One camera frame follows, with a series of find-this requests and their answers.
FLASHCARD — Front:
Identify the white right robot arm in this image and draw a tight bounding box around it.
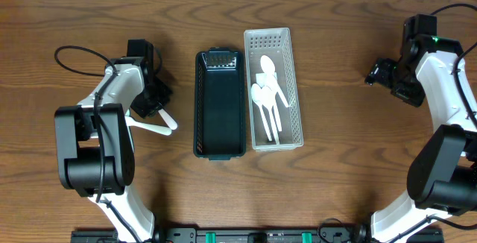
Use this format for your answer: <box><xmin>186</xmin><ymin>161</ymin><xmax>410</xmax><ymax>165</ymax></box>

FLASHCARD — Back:
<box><xmin>356</xmin><ymin>34</ymin><xmax>476</xmax><ymax>242</ymax></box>

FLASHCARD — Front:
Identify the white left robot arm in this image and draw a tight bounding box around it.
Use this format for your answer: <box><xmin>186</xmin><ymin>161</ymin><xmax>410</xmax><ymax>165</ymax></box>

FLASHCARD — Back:
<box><xmin>54</xmin><ymin>56</ymin><xmax>173</xmax><ymax>242</ymax></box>

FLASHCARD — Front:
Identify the black perforated plastic basket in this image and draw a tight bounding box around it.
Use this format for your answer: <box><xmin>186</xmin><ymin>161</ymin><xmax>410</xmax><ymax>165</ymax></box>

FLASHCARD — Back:
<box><xmin>193</xmin><ymin>47</ymin><xmax>246</xmax><ymax>160</ymax></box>

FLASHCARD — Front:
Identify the clear perforated plastic basket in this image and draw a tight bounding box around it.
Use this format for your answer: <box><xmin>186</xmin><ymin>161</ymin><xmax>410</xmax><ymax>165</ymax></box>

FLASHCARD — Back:
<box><xmin>244</xmin><ymin>28</ymin><xmax>304</xmax><ymax>151</ymax></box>

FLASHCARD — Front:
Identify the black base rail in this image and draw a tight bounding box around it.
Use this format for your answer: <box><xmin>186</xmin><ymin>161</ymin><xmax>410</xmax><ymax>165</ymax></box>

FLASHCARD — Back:
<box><xmin>70</xmin><ymin>224</ymin><xmax>445</xmax><ymax>243</ymax></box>

